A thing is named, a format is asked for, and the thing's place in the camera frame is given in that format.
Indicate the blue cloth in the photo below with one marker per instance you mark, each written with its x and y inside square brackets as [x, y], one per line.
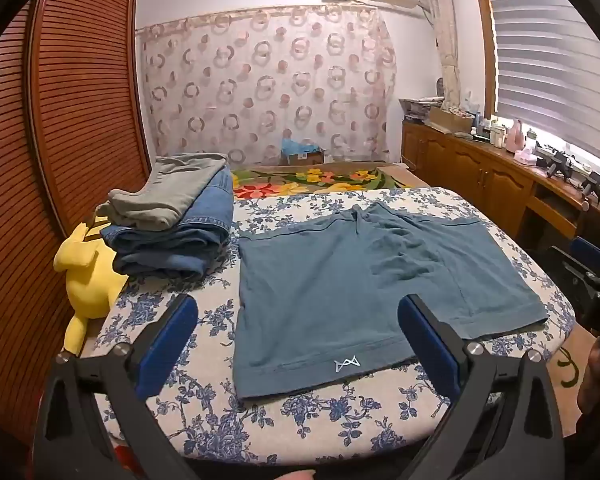
[300, 146]

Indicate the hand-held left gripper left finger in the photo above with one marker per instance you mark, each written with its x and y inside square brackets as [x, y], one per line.
[167, 347]

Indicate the wooden cabinet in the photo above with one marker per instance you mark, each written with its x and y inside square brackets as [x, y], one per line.
[480, 170]

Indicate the black device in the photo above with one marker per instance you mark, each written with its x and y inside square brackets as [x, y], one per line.
[560, 164]
[594, 186]

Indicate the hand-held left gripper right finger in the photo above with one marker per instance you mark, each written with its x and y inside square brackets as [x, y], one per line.
[427, 347]

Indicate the folded blue jeans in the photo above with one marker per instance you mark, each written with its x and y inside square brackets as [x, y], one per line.
[180, 245]

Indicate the folded grey pants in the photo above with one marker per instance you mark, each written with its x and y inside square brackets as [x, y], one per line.
[170, 190]

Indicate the grey window blind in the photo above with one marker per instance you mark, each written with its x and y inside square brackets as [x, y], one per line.
[555, 50]

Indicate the flat cardboard box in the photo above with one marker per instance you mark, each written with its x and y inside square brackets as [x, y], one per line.
[447, 119]

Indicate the pink tissue box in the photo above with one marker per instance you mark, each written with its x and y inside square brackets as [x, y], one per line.
[526, 155]

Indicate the wooden louvered wardrobe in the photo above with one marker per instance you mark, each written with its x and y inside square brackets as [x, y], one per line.
[55, 135]

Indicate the teal shorts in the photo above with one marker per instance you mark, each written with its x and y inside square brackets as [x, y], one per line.
[350, 300]

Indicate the person's left hand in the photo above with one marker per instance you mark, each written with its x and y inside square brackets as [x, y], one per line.
[295, 475]

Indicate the beige corner curtain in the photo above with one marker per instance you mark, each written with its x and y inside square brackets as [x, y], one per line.
[445, 35]

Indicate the yellow plush toy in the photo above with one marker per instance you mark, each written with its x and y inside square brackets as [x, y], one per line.
[87, 280]

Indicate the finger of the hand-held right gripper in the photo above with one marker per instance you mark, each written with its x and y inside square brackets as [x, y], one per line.
[575, 266]
[589, 251]

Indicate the person's right hand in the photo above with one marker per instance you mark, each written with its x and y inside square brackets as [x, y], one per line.
[597, 380]

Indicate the pink bottle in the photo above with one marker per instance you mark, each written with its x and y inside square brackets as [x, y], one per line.
[515, 136]

